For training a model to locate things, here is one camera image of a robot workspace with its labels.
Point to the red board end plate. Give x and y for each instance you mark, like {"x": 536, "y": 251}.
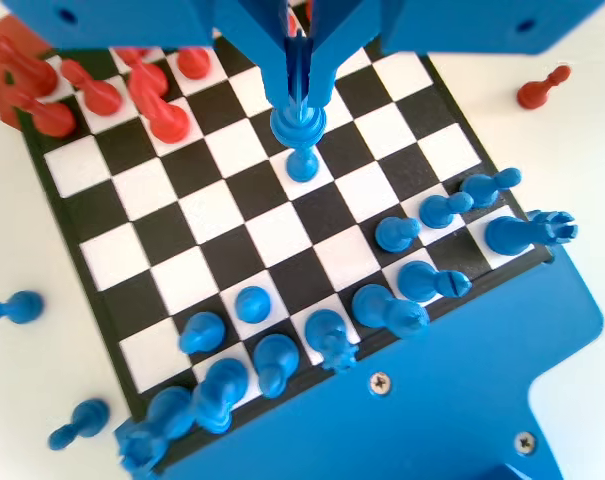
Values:
{"x": 4, "y": 112}

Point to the blue chess rook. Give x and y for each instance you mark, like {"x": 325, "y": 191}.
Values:
{"x": 167, "y": 410}
{"x": 507, "y": 235}

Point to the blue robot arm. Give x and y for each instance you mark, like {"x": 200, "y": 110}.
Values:
{"x": 527, "y": 474}

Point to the blue chess pawn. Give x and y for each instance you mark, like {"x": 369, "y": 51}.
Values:
{"x": 393, "y": 235}
{"x": 477, "y": 192}
{"x": 24, "y": 306}
{"x": 300, "y": 170}
{"x": 437, "y": 212}
{"x": 252, "y": 304}
{"x": 202, "y": 332}
{"x": 87, "y": 415}

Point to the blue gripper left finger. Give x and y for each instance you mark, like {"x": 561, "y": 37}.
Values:
{"x": 247, "y": 30}

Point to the red chess pawn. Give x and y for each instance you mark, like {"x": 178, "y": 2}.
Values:
{"x": 194, "y": 64}
{"x": 54, "y": 120}
{"x": 161, "y": 70}
{"x": 532, "y": 95}
{"x": 102, "y": 100}

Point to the blue chess bishop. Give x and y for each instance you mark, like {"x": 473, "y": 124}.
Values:
{"x": 274, "y": 357}
{"x": 417, "y": 281}

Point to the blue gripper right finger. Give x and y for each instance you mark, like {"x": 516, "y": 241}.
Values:
{"x": 347, "y": 30}

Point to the chessboard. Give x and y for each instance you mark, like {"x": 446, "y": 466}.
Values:
{"x": 222, "y": 210}

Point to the red chess rook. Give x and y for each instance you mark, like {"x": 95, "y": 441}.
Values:
{"x": 27, "y": 72}

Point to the silver cross-head screw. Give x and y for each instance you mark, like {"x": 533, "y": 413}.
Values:
{"x": 380, "y": 383}
{"x": 525, "y": 443}

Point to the blue chess knight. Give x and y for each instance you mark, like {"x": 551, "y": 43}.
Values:
{"x": 222, "y": 385}
{"x": 298, "y": 127}

